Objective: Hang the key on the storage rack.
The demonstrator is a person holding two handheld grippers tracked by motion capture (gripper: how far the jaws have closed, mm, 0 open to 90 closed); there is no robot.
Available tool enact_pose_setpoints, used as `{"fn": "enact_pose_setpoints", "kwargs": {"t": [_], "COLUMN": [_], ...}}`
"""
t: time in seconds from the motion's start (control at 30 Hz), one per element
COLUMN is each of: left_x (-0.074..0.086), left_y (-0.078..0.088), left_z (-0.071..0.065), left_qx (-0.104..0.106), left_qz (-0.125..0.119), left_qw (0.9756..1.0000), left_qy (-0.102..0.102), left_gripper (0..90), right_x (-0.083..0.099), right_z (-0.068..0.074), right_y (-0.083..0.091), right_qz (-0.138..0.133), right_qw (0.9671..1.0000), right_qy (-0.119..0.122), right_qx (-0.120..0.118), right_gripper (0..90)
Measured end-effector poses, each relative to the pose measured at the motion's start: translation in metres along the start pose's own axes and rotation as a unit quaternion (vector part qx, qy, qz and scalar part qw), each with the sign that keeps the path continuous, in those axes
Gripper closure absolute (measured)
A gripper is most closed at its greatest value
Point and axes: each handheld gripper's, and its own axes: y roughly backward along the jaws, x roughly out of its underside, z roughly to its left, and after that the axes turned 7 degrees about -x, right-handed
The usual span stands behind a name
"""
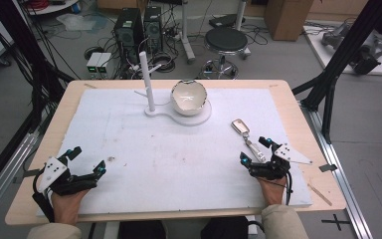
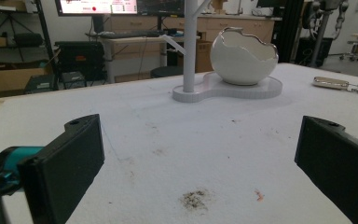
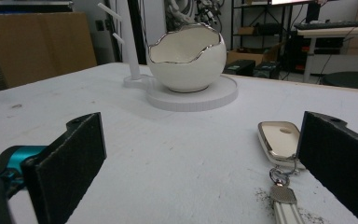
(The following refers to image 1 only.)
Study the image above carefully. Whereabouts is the white foam mat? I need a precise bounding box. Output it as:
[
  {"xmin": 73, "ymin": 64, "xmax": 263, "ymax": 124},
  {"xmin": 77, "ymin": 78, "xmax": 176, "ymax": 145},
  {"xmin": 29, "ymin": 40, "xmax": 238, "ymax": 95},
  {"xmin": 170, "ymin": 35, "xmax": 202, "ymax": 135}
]
[{"xmin": 35, "ymin": 87, "xmax": 313, "ymax": 217}]

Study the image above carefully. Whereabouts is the white key stand with post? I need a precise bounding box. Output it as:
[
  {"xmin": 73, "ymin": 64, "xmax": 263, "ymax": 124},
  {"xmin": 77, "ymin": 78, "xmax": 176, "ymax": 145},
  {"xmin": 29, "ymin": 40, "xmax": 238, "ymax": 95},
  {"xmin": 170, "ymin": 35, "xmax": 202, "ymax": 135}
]
[{"xmin": 133, "ymin": 51, "xmax": 213, "ymax": 127}]

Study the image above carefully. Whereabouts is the brown cardboard box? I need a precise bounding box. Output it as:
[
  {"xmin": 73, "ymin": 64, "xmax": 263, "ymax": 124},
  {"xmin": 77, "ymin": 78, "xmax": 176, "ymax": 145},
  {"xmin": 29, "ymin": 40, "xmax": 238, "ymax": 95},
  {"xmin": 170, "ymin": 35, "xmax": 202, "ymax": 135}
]
[{"xmin": 264, "ymin": 0, "xmax": 315, "ymax": 42}]

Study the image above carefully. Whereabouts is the light wooden table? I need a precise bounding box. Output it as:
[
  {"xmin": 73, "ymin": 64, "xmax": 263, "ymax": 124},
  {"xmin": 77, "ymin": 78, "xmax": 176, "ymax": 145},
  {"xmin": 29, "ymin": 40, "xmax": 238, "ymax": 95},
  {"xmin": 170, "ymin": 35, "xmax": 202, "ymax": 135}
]
[{"xmin": 4, "ymin": 79, "xmax": 347, "ymax": 227}]

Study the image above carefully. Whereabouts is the black tape piece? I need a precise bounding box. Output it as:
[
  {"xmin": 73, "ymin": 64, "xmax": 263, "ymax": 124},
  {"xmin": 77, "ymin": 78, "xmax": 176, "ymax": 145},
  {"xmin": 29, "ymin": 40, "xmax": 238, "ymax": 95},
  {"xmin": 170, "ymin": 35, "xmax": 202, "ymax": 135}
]
[
  {"xmin": 22, "ymin": 168, "xmax": 41, "ymax": 178},
  {"xmin": 318, "ymin": 163, "xmax": 339, "ymax": 173}
]

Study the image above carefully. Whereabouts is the white eggshell-shaped bowl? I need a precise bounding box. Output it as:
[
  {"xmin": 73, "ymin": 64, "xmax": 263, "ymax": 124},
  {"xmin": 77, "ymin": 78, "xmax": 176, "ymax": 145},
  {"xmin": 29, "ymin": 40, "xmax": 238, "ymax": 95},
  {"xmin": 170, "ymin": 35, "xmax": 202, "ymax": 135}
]
[{"xmin": 170, "ymin": 79, "xmax": 209, "ymax": 117}]

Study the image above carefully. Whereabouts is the person's left hand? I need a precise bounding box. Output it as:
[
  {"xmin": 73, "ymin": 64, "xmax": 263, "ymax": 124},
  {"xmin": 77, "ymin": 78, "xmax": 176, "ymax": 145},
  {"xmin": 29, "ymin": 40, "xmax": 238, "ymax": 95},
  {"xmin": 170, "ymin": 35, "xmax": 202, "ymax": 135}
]
[{"xmin": 51, "ymin": 188, "xmax": 91, "ymax": 226}]

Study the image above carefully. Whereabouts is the black metal frame stand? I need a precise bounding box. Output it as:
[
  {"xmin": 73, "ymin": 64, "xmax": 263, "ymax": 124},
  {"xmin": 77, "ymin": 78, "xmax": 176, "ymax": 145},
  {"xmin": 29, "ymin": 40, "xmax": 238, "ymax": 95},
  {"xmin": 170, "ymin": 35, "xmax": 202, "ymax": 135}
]
[
  {"xmin": 291, "ymin": 0, "xmax": 382, "ymax": 144},
  {"xmin": 0, "ymin": 0, "xmax": 76, "ymax": 133}
]

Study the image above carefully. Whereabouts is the white desk leg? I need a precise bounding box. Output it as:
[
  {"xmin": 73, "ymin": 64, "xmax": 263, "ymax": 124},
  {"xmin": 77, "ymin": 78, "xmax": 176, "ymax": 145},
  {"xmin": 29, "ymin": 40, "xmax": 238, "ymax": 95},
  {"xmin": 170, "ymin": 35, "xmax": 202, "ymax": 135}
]
[
  {"xmin": 179, "ymin": 0, "xmax": 197, "ymax": 65},
  {"xmin": 234, "ymin": 0, "xmax": 252, "ymax": 60}
]

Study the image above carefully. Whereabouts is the aluminium rail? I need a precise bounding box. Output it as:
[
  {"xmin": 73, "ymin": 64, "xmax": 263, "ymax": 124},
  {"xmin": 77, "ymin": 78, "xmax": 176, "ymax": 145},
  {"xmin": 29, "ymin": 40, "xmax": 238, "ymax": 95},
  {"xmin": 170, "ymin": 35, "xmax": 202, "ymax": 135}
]
[
  {"xmin": 299, "ymin": 99, "xmax": 374, "ymax": 239},
  {"xmin": 0, "ymin": 131, "xmax": 42, "ymax": 228}
]

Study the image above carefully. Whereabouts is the person's leg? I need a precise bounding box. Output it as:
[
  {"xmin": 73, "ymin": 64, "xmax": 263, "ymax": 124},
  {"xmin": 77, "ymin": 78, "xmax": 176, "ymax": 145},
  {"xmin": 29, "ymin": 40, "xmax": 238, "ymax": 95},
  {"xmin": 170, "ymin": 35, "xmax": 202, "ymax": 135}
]
[
  {"xmin": 200, "ymin": 215, "xmax": 251, "ymax": 239},
  {"xmin": 116, "ymin": 220, "xmax": 167, "ymax": 239}
]

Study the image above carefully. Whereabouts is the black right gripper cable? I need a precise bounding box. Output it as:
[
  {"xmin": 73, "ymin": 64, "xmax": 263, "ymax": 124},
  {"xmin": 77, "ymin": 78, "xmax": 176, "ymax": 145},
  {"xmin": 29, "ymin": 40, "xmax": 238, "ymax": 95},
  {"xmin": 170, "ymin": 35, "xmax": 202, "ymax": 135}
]
[{"xmin": 284, "ymin": 170, "xmax": 294, "ymax": 205}]

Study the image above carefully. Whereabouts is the person's left leg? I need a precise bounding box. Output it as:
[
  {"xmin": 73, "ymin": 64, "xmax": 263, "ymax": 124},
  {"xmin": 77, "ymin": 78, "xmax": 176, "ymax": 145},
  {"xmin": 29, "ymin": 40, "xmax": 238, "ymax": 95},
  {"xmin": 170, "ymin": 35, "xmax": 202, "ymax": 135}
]
[{"xmin": 116, "ymin": 220, "xmax": 167, "ymax": 239}]

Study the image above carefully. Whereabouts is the thin wooden stick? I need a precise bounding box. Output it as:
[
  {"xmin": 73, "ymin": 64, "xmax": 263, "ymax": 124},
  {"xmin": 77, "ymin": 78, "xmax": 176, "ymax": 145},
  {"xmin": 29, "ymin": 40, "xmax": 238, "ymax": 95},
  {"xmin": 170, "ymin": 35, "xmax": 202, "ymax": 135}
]
[{"xmin": 306, "ymin": 182, "xmax": 333, "ymax": 207}]

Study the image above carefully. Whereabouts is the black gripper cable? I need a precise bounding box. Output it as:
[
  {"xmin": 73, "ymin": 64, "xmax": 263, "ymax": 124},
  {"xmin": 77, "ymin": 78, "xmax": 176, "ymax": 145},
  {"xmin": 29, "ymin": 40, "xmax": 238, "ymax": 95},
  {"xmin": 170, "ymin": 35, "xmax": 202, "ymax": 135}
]
[
  {"xmin": 284, "ymin": 170, "xmax": 294, "ymax": 205},
  {"xmin": 31, "ymin": 166, "xmax": 56, "ymax": 224}
]

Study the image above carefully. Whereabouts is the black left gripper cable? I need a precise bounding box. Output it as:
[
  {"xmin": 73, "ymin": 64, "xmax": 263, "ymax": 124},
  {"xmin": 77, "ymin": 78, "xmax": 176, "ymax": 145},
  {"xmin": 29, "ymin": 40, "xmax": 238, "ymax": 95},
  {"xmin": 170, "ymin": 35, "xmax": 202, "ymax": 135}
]
[{"xmin": 31, "ymin": 166, "xmax": 56, "ymax": 224}]

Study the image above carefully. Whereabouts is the round white table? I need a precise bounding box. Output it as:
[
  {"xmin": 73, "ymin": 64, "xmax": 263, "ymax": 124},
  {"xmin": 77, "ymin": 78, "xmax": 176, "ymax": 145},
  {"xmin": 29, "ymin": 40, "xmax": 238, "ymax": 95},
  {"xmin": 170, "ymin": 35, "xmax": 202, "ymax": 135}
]
[{"xmin": 25, "ymin": 0, "xmax": 82, "ymax": 17}]

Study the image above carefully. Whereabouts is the large black computer tower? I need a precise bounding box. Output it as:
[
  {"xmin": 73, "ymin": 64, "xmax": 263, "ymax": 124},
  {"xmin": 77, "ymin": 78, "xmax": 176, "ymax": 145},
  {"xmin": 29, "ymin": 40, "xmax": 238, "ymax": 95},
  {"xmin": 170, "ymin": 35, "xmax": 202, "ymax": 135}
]
[{"xmin": 113, "ymin": 7, "xmax": 146, "ymax": 66}]

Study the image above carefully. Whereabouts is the clear plastic sheet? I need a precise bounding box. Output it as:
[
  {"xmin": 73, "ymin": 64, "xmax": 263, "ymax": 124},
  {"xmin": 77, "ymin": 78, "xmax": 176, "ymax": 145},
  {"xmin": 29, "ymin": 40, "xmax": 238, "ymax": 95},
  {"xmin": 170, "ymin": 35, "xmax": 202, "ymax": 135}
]
[{"xmin": 56, "ymin": 12, "xmax": 109, "ymax": 35}]

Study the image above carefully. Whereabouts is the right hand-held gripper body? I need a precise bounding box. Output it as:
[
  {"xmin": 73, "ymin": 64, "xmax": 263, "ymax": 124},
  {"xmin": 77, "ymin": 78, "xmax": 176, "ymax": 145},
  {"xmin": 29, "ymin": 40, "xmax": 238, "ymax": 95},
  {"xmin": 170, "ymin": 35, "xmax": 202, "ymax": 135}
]
[{"xmin": 248, "ymin": 142, "xmax": 313, "ymax": 181}]

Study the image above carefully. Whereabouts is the black round stool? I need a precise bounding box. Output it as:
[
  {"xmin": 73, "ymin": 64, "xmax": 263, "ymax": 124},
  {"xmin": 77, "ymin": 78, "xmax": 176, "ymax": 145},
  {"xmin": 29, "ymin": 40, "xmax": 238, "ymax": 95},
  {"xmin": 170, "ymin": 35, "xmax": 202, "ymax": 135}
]
[{"xmin": 200, "ymin": 26, "xmax": 252, "ymax": 81}]

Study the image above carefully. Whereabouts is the white power supply box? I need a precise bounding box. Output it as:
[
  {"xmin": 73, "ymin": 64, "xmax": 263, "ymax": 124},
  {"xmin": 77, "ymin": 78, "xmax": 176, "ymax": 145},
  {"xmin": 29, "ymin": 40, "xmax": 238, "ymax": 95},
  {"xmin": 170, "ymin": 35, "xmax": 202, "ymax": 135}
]
[
  {"xmin": 86, "ymin": 52, "xmax": 102, "ymax": 75},
  {"xmin": 95, "ymin": 52, "xmax": 113, "ymax": 76}
]

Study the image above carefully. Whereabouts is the person's right hand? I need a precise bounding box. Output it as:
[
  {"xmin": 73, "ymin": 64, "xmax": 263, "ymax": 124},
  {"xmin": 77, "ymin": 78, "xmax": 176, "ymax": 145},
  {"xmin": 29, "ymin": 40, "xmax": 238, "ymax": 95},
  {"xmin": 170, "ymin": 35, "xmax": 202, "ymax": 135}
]
[{"xmin": 258, "ymin": 176, "xmax": 288, "ymax": 207}]

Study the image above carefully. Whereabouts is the small black computer tower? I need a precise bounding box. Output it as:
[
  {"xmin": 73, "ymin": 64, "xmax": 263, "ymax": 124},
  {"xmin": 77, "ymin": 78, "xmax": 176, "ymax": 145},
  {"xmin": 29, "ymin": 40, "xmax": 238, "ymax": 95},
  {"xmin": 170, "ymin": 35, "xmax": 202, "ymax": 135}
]
[{"xmin": 143, "ymin": 5, "xmax": 164, "ymax": 54}]

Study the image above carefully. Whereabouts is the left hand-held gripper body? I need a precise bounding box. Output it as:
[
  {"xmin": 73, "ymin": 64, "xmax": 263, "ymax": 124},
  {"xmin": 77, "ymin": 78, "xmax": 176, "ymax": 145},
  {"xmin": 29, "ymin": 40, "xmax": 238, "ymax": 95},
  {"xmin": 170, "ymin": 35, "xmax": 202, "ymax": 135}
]
[{"xmin": 36, "ymin": 156, "xmax": 98, "ymax": 197}]

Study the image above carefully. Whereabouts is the person's right leg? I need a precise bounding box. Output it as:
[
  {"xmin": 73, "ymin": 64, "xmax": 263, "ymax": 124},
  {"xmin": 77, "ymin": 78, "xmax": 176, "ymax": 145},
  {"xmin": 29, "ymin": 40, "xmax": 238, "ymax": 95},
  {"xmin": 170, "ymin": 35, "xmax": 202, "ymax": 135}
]
[{"xmin": 200, "ymin": 215, "xmax": 251, "ymax": 239}]

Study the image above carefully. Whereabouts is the black coiled cable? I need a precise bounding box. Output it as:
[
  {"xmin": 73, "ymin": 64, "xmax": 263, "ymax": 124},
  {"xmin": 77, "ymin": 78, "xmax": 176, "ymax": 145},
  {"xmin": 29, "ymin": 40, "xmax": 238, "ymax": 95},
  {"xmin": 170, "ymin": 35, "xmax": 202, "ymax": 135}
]
[{"xmin": 84, "ymin": 46, "xmax": 105, "ymax": 61}]

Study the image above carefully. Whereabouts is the black flat pad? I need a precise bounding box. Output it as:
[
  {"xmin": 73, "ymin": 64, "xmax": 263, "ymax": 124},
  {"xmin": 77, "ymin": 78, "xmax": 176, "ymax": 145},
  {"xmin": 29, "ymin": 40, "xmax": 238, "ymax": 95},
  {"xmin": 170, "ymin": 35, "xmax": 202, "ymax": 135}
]
[{"xmin": 208, "ymin": 13, "xmax": 247, "ymax": 30}]

